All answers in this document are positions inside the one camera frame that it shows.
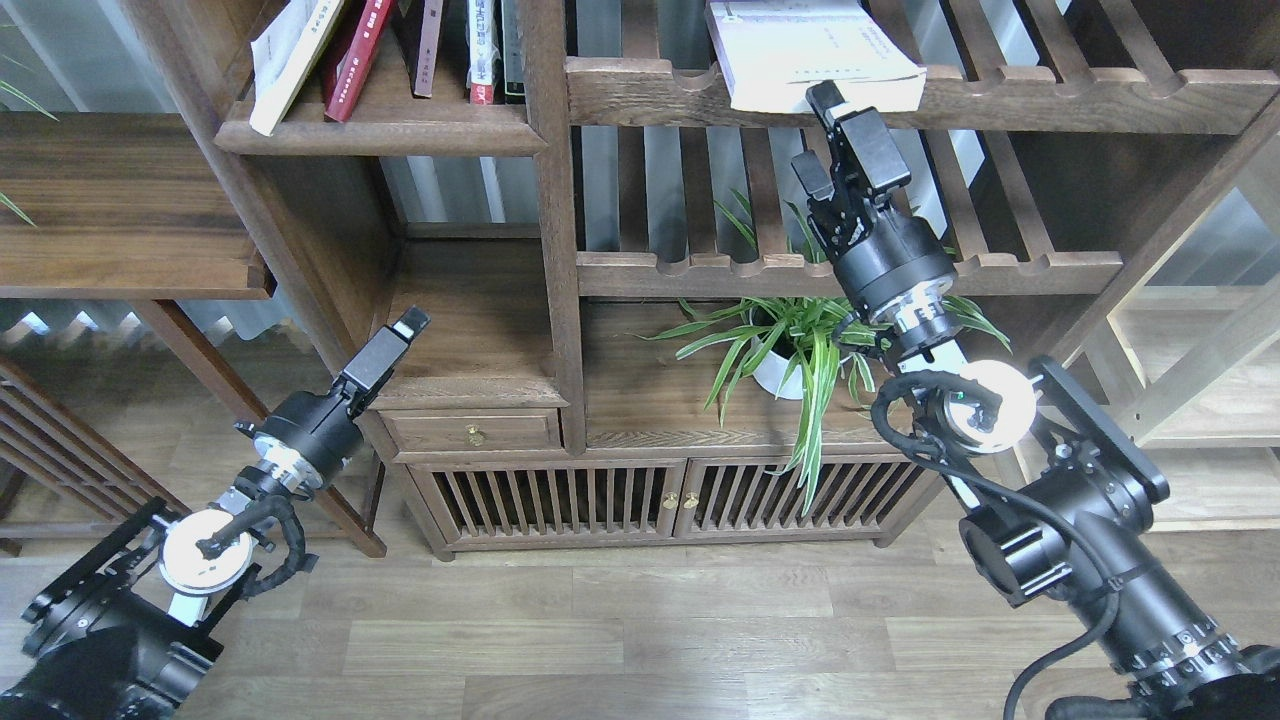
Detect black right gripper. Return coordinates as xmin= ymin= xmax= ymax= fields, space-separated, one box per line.
xmin=791 ymin=79 xmax=957 ymax=323

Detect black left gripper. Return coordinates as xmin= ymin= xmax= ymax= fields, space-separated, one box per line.
xmin=236 ymin=305 xmax=431 ymax=493

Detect white lavender paperback book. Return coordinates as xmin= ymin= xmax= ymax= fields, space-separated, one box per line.
xmin=707 ymin=1 xmax=925 ymax=114

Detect red paperback book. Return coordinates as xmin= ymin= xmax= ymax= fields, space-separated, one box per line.
xmin=320 ymin=1 xmax=398 ymax=122

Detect yellow-green cover book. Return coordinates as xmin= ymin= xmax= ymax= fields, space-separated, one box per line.
xmin=250 ymin=1 xmax=346 ymax=136

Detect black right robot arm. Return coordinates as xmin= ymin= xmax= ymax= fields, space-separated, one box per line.
xmin=792 ymin=81 xmax=1279 ymax=719

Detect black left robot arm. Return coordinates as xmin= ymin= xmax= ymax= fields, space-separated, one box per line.
xmin=1 ymin=307 xmax=430 ymax=719

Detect brass drawer knob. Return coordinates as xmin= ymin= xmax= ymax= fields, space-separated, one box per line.
xmin=465 ymin=424 xmax=486 ymax=447

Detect dark wooden bookshelf cabinet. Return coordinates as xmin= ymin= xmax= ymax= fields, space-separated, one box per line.
xmin=124 ymin=1 xmax=1277 ymax=559

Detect green spider plant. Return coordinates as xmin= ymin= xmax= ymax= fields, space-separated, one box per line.
xmin=640 ymin=188 xmax=1011 ymax=518

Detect white plant pot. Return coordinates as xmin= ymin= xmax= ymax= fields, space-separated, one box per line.
xmin=751 ymin=343 xmax=804 ymax=400

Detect white red upright book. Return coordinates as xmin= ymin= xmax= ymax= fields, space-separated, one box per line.
xmin=466 ymin=0 xmax=500 ymax=106

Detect dark upright book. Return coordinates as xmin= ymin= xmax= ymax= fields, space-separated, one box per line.
xmin=498 ymin=0 xmax=526 ymax=104

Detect dark slatted wooden rack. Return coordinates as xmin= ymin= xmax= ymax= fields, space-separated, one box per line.
xmin=3 ymin=350 xmax=329 ymax=559

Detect green leaves at left edge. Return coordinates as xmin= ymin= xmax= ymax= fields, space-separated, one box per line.
xmin=0 ymin=20 xmax=61 ymax=225

